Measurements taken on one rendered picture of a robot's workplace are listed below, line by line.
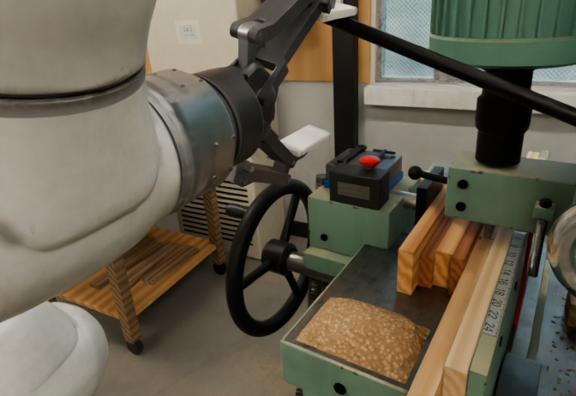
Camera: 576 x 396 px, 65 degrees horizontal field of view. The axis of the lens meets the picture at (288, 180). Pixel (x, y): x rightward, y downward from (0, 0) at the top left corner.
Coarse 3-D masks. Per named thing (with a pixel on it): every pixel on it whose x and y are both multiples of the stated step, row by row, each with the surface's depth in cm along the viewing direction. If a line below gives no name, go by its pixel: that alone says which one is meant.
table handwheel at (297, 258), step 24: (264, 192) 74; (288, 192) 78; (312, 192) 86; (288, 216) 82; (240, 240) 70; (288, 240) 82; (240, 264) 69; (264, 264) 78; (288, 264) 79; (240, 288) 70; (240, 312) 72; (288, 312) 86; (264, 336) 80
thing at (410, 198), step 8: (440, 168) 68; (424, 184) 63; (432, 184) 63; (440, 184) 68; (392, 192) 69; (400, 192) 68; (408, 192) 68; (424, 192) 62; (432, 192) 64; (408, 200) 67; (416, 200) 63; (424, 200) 62; (432, 200) 65; (408, 208) 68; (416, 208) 63; (424, 208) 63; (416, 216) 64; (416, 224) 64
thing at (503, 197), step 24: (456, 168) 55; (480, 168) 54; (504, 168) 54; (528, 168) 53; (552, 168) 53; (456, 192) 56; (480, 192) 54; (504, 192) 53; (528, 192) 51; (552, 192) 50; (456, 216) 57; (480, 216) 55; (504, 216) 54; (528, 216) 52
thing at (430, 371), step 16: (480, 240) 59; (480, 256) 55; (464, 272) 53; (480, 272) 52; (464, 288) 50; (448, 304) 47; (464, 304) 47; (448, 320) 45; (448, 336) 43; (432, 352) 41; (448, 352) 41; (432, 368) 40; (416, 384) 38; (432, 384) 38
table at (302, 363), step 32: (320, 256) 70; (384, 256) 64; (352, 288) 57; (384, 288) 57; (416, 288) 57; (416, 320) 51; (288, 352) 50; (320, 352) 48; (320, 384) 49; (352, 384) 46; (384, 384) 44
